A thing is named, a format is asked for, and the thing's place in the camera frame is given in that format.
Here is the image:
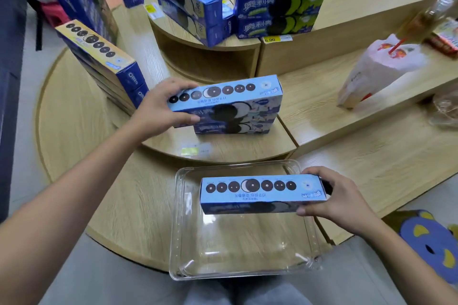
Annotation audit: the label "person's right hand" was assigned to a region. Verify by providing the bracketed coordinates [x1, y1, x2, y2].
[296, 166, 373, 237]

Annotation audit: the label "person's left hand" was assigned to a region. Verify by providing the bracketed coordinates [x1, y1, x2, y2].
[132, 78, 201, 143]

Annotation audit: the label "light blue cookie box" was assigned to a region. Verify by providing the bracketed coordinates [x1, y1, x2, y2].
[193, 115, 278, 135]
[199, 174, 328, 215]
[168, 75, 283, 127]

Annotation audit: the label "person's right forearm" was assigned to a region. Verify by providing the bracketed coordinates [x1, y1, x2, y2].
[352, 215, 458, 305]

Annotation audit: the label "person's left forearm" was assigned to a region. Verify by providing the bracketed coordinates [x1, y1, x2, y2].
[0, 119, 151, 305]

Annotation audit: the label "yellow price tag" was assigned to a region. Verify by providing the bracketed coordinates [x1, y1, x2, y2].
[144, 2, 166, 22]
[180, 143, 212, 158]
[262, 35, 293, 45]

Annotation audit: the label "yellow-topped blue cookie box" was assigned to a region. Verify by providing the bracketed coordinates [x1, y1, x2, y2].
[86, 69, 138, 116]
[55, 20, 146, 94]
[68, 47, 149, 109]

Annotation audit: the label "clear plastic tray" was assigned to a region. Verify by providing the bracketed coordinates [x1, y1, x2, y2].
[169, 160, 323, 281]

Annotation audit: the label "wooden tiered display stand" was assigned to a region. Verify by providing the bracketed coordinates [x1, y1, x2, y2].
[35, 0, 458, 273]

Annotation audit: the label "person's legs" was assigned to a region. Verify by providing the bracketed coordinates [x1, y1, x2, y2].
[183, 275, 312, 305]

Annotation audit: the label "blue and yellow cushion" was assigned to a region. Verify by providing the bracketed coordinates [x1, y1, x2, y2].
[382, 210, 458, 286]

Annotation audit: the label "white plastic bag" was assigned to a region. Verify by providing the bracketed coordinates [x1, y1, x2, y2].
[337, 33, 431, 109]

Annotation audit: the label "clear plastic bag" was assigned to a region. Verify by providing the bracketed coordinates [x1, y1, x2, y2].
[427, 90, 458, 129]

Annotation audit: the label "red plastic stool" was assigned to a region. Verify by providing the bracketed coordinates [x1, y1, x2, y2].
[40, 2, 71, 29]

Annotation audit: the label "red and white snack packet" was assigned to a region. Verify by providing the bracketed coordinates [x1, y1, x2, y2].
[427, 19, 458, 57]

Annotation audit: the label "clear drink bottle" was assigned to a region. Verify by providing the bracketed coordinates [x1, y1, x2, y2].
[388, 0, 458, 56]

